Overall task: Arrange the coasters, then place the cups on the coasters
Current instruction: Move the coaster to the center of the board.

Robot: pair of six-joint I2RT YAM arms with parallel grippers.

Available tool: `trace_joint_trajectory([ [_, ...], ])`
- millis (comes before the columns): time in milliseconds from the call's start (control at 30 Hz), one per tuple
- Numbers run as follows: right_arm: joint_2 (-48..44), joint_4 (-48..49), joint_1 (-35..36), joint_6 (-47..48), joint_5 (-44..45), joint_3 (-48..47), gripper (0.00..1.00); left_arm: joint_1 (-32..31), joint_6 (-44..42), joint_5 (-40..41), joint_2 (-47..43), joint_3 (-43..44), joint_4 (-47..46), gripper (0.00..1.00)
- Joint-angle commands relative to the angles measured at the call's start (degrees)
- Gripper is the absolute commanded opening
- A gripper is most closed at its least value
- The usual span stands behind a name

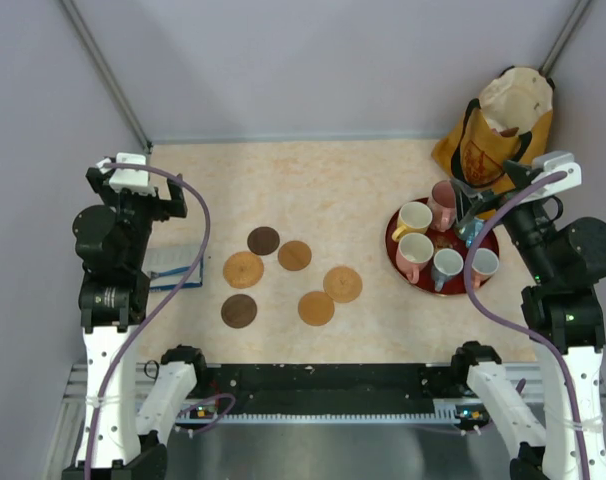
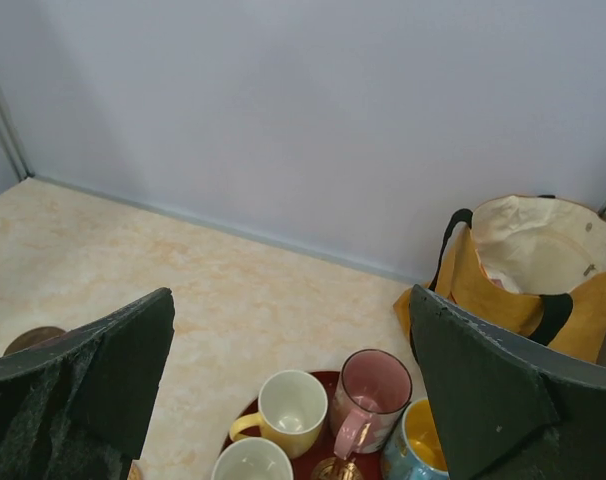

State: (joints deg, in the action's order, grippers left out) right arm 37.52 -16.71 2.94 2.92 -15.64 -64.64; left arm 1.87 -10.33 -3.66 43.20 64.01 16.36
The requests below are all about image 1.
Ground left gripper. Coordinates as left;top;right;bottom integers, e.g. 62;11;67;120
89;166;185;267

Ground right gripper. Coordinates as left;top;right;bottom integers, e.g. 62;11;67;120
449;158;556;281

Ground dark walnut coaster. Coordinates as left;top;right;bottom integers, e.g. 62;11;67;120
247;226;280;256
220;294;258;329

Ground light wood coaster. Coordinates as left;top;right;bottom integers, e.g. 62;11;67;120
298;291;335;326
278;240;312;271

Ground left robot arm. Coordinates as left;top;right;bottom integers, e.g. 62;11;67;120
62;161;210;479

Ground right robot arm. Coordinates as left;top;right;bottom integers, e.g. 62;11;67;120
449;171;606;479

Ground blue mug yellow inside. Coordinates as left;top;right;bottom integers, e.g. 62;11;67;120
453;217;485;248

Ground tall pink ghost mug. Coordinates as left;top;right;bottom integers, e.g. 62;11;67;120
427;180;456;232

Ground blue white razor box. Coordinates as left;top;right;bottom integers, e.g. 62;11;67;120
142;244;200;292

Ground small pink mug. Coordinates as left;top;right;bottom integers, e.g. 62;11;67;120
471;248;500;289

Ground grey blue mug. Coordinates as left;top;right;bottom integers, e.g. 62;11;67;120
431;248;464;292

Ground pink mug white inside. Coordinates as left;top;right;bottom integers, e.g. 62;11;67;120
395;233;434;284

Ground red round tray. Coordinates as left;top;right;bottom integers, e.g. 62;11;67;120
385;196;500;297

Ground yellow tote bag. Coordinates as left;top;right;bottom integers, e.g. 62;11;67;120
431;66;555;192

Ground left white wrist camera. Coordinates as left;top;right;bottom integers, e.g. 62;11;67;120
96;152;155;196

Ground left aluminium frame post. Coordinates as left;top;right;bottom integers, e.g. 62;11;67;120
57;0;153;153

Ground aluminium frame post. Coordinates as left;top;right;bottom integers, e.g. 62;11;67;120
538;0;594;77
57;0;153;153

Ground right aluminium frame post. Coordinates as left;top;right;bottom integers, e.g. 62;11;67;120
538;0;594;77

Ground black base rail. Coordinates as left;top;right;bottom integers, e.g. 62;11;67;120
188;363;475;415

